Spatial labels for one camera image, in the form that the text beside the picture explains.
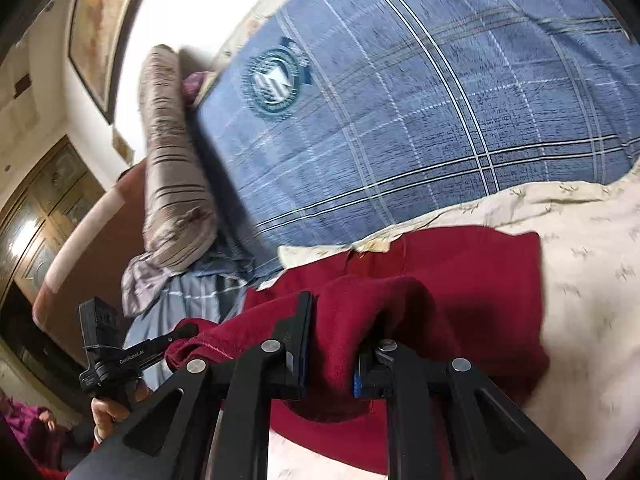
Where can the beige striped floral pillow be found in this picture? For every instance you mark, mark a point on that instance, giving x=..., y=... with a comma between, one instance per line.
x=181, y=220

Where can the framed wall picture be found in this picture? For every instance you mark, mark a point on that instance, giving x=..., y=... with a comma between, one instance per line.
x=99, y=33

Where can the red knit garment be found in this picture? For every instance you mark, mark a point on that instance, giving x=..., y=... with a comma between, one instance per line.
x=466, y=291

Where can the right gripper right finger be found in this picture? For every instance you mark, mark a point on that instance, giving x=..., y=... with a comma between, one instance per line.
x=450, y=421

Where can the grey crumpled cloth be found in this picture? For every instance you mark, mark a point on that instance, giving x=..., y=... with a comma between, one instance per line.
x=142, y=283

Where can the person's left hand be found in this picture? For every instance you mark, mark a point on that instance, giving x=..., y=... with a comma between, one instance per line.
x=106, y=414

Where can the wooden carved door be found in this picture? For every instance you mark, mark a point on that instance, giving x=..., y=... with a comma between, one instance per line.
x=41, y=214

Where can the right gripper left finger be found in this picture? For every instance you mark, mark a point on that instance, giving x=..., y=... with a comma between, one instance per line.
x=209, y=420

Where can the grey star-print bedsheet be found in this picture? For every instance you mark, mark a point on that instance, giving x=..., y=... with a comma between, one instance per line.
x=213, y=288

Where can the brown padded headboard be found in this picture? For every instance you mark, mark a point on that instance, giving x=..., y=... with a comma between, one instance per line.
x=91, y=262

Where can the blue plaid pillow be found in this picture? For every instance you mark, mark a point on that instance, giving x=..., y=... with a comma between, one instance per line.
x=341, y=117

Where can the cream leaf-print quilt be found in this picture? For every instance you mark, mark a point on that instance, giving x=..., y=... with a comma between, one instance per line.
x=588, y=403

